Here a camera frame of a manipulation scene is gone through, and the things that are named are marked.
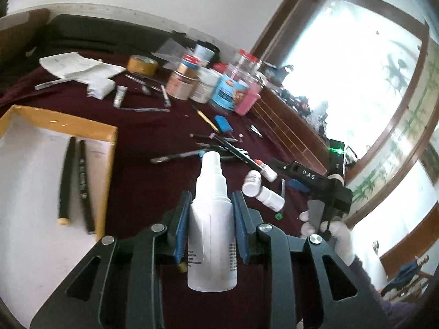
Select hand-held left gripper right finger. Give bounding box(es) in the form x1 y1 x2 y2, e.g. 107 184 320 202
231 190 388 329

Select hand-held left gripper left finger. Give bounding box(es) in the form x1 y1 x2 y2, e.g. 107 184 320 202
29 190 193 329

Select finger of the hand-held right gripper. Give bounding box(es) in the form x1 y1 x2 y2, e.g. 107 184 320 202
271 158 293 175
286 178 311 192

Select white spray bottle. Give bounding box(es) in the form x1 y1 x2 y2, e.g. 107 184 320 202
187 151 239 293

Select small white bottle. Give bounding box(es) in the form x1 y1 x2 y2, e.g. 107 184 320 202
257 187 286 212

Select yellow-rimmed white tray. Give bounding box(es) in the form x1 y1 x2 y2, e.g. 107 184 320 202
0 104 119 328

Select person's right forearm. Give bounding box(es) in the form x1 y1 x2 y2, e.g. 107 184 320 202
350 255 426 329

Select person's right hand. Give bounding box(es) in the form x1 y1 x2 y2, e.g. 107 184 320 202
298 209 357 266

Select white correction pen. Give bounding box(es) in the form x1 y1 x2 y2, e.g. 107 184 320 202
255 159 278 182

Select wooden sideboard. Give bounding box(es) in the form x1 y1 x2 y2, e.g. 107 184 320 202
252 86 330 175

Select long black marker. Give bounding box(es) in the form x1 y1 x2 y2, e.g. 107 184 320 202
214 136 261 167

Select black silver pen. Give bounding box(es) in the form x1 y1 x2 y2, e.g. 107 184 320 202
150 150 206 164

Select blue lighter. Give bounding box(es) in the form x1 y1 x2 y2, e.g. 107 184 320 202
214 116 233 134

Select blue label plastic jar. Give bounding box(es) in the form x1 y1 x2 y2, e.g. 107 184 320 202
211 63 264 116

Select yellow pencil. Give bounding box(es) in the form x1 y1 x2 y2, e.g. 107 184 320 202
191 106 215 126

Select white jar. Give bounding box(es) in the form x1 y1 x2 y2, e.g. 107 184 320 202
190 68 222 104

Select clear jar red lid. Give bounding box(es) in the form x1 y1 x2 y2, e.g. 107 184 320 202
233 49 263 78

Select wooden chair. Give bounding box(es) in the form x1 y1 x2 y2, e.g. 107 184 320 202
379 255 434 304

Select dark slim pen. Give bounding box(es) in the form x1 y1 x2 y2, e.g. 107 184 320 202
118 107 171 113

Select black marker tan cap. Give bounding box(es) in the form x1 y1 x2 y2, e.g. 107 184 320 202
58 136 77 227

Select copper tin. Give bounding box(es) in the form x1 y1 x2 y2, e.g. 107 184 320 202
165 70 199 101

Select blue capped container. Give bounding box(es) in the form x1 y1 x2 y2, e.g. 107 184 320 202
194 43 215 67

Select small silver tube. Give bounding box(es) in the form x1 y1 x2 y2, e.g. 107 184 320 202
114 86 128 107

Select white tissue pack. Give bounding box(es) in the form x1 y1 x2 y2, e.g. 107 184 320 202
86 77 116 100

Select clear plastic bag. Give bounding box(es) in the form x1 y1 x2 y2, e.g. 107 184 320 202
151 38 193 69

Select yellow tape roll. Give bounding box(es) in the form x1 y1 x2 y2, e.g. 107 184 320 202
127 55 158 76

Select white folded papers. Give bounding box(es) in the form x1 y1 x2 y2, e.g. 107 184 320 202
39 52 127 83

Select black bag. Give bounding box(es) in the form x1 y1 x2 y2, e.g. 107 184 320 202
32 14 193 55

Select brown cardboard box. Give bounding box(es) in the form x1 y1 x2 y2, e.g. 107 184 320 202
0 8 52 55

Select wooden window frame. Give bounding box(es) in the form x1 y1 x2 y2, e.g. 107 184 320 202
250 0 431 182

